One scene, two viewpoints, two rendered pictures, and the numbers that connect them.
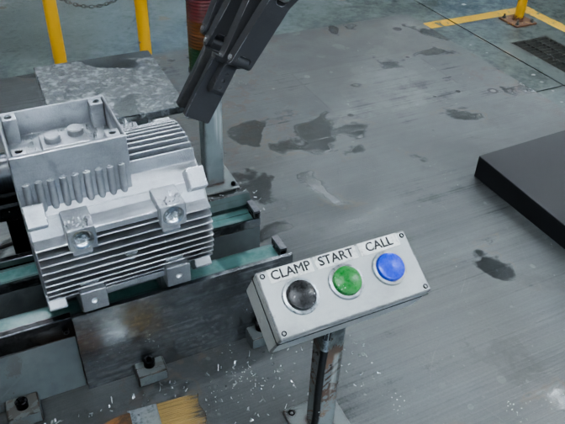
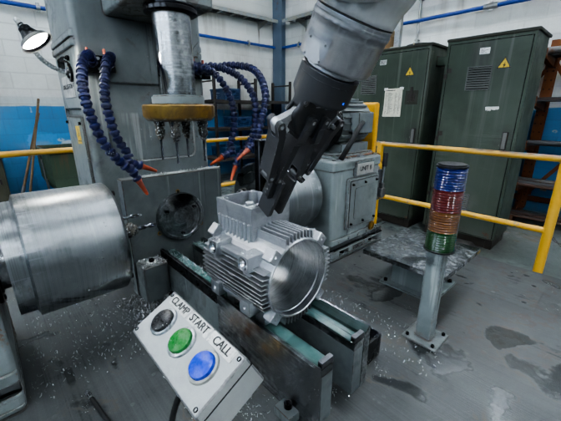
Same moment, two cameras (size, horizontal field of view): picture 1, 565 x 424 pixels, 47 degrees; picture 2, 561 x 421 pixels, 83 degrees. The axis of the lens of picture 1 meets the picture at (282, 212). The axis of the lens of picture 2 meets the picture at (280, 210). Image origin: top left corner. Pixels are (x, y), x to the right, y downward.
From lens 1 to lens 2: 65 cm
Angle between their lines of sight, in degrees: 67
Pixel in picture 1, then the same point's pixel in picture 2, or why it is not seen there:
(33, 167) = (222, 205)
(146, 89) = not seen: hidden behind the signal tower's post
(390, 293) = (180, 380)
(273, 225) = (414, 388)
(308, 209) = (458, 408)
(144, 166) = (263, 236)
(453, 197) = not seen: outside the picture
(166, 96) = not seen: hidden behind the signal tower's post
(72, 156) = (233, 208)
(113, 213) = (234, 247)
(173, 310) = (250, 334)
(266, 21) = (269, 146)
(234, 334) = (277, 393)
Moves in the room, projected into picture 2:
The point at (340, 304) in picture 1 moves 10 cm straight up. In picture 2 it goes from (163, 348) to (153, 271)
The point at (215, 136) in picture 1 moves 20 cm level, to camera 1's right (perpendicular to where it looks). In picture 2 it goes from (429, 301) to (512, 365)
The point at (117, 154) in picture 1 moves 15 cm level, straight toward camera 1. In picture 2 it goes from (247, 218) to (166, 234)
